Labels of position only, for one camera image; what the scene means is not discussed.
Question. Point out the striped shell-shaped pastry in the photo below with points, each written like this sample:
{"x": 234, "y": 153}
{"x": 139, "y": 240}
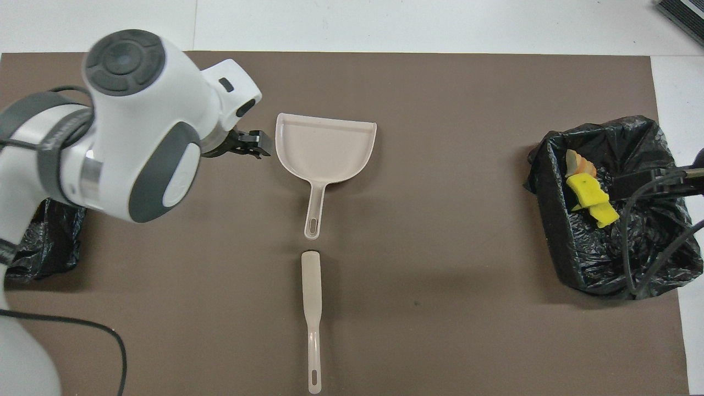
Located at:
{"x": 577, "y": 164}

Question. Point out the dark ribbed device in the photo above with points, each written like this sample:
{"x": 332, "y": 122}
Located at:
{"x": 685, "y": 16}

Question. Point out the beige plastic dustpan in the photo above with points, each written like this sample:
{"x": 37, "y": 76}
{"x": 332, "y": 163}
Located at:
{"x": 324, "y": 148}

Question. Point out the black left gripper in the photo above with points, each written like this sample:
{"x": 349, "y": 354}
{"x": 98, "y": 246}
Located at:
{"x": 223, "y": 146}

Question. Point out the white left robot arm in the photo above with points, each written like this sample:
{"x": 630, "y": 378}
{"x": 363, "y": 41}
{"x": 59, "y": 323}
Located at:
{"x": 137, "y": 126}

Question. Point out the brown table mat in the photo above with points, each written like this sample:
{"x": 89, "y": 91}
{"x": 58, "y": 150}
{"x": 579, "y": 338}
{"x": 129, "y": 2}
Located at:
{"x": 440, "y": 110}

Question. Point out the bin lined with black bag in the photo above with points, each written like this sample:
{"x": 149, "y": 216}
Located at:
{"x": 583, "y": 242}
{"x": 49, "y": 242}

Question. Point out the notched yellow sponge piece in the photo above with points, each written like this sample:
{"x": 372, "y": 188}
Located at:
{"x": 587, "y": 190}

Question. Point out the beige hand brush black bristles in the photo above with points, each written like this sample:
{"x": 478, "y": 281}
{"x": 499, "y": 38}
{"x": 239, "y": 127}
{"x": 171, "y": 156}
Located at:
{"x": 311, "y": 286}

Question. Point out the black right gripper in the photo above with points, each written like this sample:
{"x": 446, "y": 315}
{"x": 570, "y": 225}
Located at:
{"x": 699, "y": 170}

